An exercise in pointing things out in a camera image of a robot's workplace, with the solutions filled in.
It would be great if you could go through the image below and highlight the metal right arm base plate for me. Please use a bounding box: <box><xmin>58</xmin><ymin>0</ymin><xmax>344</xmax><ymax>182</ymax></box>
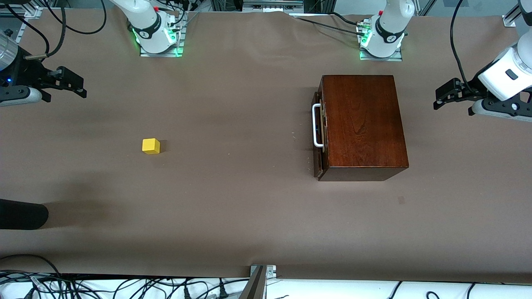
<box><xmin>140</xmin><ymin>12</ymin><xmax>185</xmax><ymax>58</ymax></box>

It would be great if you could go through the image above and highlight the yellow cube block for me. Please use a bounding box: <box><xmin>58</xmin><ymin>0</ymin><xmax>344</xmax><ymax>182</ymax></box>
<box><xmin>142</xmin><ymin>138</ymin><xmax>161</xmax><ymax>155</ymax></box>

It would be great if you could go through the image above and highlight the silver device panel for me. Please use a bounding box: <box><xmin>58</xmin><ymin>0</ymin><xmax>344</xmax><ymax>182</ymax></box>
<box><xmin>243</xmin><ymin>0</ymin><xmax>304</xmax><ymax>11</ymax></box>

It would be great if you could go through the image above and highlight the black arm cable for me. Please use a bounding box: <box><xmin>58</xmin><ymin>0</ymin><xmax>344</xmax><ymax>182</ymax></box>
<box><xmin>451</xmin><ymin>0</ymin><xmax>476</xmax><ymax>94</ymax></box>
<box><xmin>0</xmin><ymin>2</ymin><xmax>52</xmax><ymax>61</ymax></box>

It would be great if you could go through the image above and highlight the aluminium corner bracket rail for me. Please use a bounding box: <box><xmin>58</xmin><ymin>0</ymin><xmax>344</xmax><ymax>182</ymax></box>
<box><xmin>502</xmin><ymin>0</ymin><xmax>525</xmax><ymax>27</ymax></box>

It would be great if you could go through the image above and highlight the brown paper table cover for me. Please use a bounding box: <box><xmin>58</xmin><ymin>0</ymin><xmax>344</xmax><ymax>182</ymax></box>
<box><xmin>0</xmin><ymin>8</ymin><xmax>532</xmax><ymax>284</ymax></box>

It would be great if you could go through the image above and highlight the wooden drawer with white handle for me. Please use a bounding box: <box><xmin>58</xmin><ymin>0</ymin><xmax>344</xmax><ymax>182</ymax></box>
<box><xmin>312</xmin><ymin>91</ymin><xmax>329</xmax><ymax>179</ymax></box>

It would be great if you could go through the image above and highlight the long black table cable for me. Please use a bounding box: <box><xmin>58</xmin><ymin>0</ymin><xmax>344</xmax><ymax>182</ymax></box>
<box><xmin>291</xmin><ymin>16</ymin><xmax>370</xmax><ymax>36</ymax></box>

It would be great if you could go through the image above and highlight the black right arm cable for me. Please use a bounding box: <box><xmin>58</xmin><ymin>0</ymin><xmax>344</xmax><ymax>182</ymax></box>
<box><xmin>0</xmin><ymin>2</ymin><xmax>52</xmax><ymax>61</ymax></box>

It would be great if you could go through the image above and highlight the aluminium table edge rail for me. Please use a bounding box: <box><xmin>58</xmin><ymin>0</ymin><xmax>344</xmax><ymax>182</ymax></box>
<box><xmin>15</xmin><ymin>17</ymin><xmax>29</xmax><ymax>45</ymax></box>

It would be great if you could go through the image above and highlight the aluminium frame extrusion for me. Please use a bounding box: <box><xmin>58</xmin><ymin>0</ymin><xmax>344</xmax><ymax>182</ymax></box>
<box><xmin>0</xmin><ymin>0</ymin><xmax>43</xmax><ymax>18</ymax></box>

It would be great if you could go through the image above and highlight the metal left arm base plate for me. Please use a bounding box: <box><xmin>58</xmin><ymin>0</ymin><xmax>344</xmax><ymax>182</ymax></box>
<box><xmin>358</xmin><ymin>19</ymin><xmax>403</xmax><ymax>62</ymax></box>

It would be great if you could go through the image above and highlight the dark aluminium post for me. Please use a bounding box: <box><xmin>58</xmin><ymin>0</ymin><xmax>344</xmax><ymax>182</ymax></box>
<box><xmin>239</xmin><ymin>266</ymin><xmax>267</xmax><ymax>299</ymax></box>

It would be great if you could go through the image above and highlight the black rounded cylinder object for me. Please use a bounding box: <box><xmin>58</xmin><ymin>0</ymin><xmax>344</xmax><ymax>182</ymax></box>
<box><xmin>0</xmin><ymin>199</ymin><xmax>49</xmax><ymax>230</ymax></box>

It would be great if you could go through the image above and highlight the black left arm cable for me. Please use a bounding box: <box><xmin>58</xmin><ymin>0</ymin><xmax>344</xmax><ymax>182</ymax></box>
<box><xmin>451</xmin><ymin>0</ymin><xmax>476</xmax><ymax>94</ymax></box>

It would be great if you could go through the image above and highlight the black looping cable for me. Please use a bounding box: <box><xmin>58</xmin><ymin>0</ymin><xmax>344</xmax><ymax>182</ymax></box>
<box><xmin>60</xmin><ymin>0</ymin><xmax>107</xmax><ymax>35</ymax></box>

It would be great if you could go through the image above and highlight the small silver metal bracket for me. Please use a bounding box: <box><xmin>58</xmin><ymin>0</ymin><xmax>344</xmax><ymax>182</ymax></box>
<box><xmin>250</xmin><ymin>265</ymin><xmax>277</xmax><ymax>279</ymax></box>

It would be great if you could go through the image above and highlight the short black table cable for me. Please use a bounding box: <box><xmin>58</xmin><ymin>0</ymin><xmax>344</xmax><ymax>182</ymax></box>
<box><xmin>328</xmin><ymin>12</ymin><xmax>362</xmax><ymax>26</ymax></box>

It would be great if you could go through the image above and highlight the thick black floor cable loop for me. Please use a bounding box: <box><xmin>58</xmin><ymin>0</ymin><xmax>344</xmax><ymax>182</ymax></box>
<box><xmin>0</xmin><ymin>254</ymin><xmax>63</xmax><ymax>278</ymax></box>

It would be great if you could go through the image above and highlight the dark wooden drawer cabinet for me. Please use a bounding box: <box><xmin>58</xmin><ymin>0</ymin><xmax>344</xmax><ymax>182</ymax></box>
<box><xmin>318</xmin><ymin>75</ymin><xmax>409</xmax><ymax>182</ymax></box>

